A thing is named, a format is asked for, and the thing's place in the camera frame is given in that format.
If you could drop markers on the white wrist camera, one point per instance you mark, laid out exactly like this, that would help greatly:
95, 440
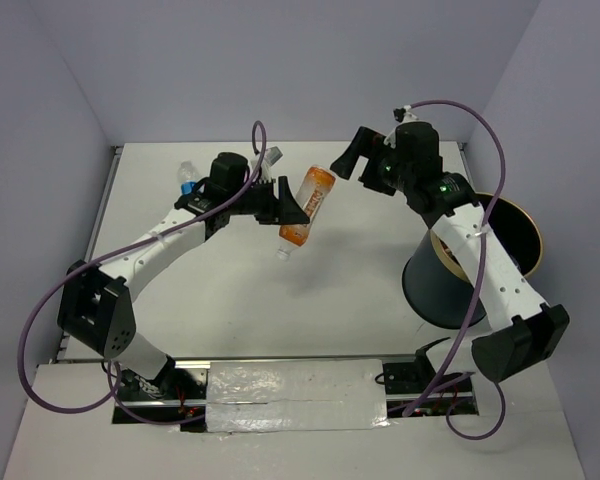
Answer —
271, 156
404, 114

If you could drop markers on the silver foil tape sheet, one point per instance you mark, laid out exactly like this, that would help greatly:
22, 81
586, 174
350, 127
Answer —
312, 395

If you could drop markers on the blue label water bottle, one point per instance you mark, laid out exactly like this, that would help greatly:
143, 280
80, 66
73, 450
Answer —
187, 177

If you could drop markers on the black metal base rail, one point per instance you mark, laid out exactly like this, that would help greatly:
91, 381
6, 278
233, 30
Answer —
403, 379

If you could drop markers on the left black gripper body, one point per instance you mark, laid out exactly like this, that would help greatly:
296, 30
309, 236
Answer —
259, 202

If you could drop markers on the orange drink bottle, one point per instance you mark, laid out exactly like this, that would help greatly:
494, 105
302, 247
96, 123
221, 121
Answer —
315, 187

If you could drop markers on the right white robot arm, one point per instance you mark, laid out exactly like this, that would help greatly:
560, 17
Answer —
525, 329

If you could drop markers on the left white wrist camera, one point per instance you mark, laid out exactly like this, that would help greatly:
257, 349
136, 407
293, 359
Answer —
271, 156

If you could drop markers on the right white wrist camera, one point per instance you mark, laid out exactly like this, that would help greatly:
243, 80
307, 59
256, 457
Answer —
404, 114

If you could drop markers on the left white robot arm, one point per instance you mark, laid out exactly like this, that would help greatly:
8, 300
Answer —
97, 302

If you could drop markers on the black round bin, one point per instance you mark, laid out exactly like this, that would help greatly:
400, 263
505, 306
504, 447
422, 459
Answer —
435, 286

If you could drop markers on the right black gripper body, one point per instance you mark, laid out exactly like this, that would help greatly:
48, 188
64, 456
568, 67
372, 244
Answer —
395, 173

